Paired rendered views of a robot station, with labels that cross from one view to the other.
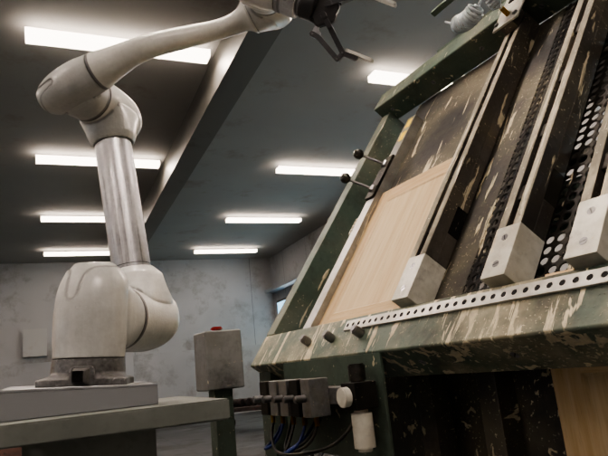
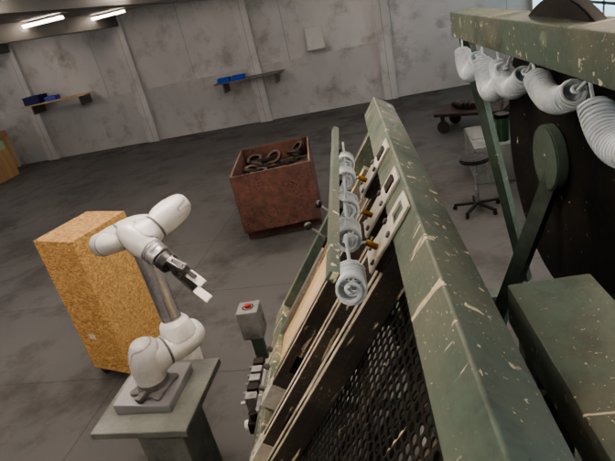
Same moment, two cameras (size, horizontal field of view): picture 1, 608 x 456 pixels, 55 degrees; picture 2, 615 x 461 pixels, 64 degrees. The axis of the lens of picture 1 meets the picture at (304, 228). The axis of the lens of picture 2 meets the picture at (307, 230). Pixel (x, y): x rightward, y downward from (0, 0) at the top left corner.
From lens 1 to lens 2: 2.15 m
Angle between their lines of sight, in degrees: 53
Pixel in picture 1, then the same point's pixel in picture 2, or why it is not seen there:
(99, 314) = (142, 374)
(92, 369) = (146, 393)
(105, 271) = (139, 356)
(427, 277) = (274, 395)
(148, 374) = (405, 53)
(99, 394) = (147, 408)
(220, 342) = (245, 319)
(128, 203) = (156, 292)
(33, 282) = not seen: outside the picture
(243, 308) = not seen: outside the picture
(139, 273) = (168, 331)
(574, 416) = not seen: outside the picture
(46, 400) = (130, 409)
